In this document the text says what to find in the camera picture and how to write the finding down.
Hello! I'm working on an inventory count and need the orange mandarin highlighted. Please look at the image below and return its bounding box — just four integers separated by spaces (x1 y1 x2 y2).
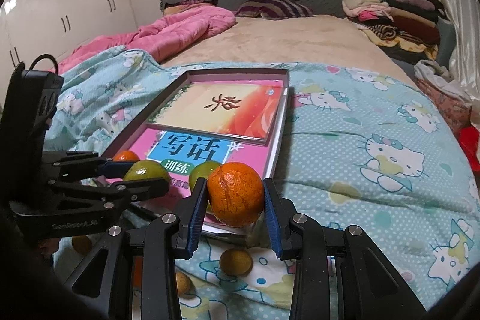
133 257 143 290

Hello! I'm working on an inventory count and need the brown longan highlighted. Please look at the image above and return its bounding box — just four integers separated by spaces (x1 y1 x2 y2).
219 249 253 276
71 235 94 256
176 271 192 296

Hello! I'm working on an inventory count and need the small orange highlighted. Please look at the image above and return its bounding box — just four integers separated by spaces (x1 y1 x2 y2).
112 150 140 162

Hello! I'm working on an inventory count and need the small green fruit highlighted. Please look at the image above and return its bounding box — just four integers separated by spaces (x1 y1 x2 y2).
123 160 171 183

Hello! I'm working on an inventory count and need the large green fruit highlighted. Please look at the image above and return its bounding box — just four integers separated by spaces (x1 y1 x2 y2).
189 161 220 192

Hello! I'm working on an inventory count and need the large orange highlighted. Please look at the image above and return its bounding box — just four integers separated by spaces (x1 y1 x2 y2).
208 162 264 228

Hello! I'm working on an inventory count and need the white wardrobe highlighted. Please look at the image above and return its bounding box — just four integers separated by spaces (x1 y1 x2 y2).
1 0 137 94

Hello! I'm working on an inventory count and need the pink workbook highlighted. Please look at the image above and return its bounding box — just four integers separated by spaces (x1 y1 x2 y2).
112 127 281 231

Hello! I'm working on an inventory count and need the hello kitty blue blanket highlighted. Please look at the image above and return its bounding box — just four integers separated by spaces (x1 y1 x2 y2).
46 47 479 308

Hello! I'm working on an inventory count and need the pink quilt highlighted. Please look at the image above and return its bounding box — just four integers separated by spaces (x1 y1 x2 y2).
58 5 236 74

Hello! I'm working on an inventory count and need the orange cream booklet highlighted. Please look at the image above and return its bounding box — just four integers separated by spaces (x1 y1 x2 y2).
147 80 285 145

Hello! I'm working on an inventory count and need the red cloth item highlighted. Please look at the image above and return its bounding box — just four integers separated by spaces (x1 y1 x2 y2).
459 125 480 173

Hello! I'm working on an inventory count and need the floral fabric bundle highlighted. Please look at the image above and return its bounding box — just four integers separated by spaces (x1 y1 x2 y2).
414 60 473 137

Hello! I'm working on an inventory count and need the beige bed sheet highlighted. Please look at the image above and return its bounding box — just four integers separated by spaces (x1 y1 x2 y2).
162 15 414 85

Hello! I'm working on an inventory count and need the striped pillow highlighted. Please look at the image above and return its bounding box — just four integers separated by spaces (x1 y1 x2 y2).
236 0 314 20

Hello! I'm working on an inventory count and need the pile of folded clothes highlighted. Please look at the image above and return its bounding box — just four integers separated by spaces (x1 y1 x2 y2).
342 0 456 67

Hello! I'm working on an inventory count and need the white curtain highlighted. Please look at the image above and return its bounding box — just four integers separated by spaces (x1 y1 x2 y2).
442 0 479 100

